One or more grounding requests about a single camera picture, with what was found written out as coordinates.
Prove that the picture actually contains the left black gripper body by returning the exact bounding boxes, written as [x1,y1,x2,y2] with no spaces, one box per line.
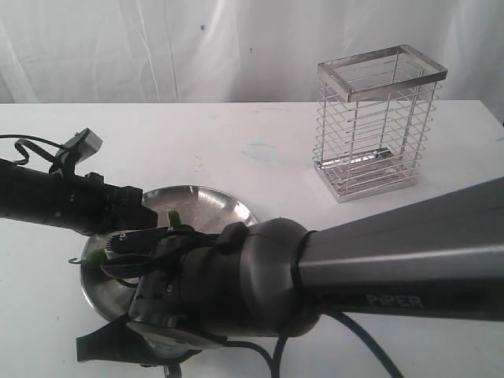
[50,176,143,235]

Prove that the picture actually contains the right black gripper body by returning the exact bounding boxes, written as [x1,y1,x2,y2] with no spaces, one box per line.
[117,313,221,361]

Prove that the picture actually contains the green cucumber piece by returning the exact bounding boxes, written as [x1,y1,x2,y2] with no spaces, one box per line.
[68,210,182,269]

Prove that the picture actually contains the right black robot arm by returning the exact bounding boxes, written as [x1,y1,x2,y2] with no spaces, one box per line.
[76,179,503,366]

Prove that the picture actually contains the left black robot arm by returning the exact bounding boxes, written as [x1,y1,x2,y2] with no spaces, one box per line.
[1,160,158,236]

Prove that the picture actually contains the round stainless steel plate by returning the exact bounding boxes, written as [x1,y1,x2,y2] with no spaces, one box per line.
[80,185,258,321]

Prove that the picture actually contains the white backdrop curtain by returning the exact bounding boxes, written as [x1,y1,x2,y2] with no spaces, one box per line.
[1,1,503,112]

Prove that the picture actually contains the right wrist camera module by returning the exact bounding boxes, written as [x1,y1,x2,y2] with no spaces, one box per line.
[105,224,195,260]

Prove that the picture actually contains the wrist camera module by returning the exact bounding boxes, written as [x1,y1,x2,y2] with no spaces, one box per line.
[55,128,102,165]
[105,224,195,260]

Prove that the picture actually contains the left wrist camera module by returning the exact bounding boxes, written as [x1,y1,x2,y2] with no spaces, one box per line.
[55,128,102,165]

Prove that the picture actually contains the chrome wire utensil holder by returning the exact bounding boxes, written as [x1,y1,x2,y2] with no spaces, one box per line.
[313,44,448,202]

